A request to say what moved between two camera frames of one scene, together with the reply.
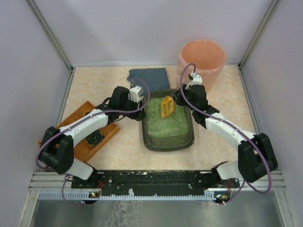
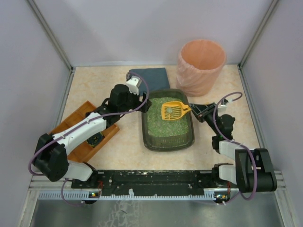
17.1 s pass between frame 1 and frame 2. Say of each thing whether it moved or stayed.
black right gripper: moved
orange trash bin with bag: stayed
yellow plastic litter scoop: moved
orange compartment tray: stayed
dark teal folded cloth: stayed
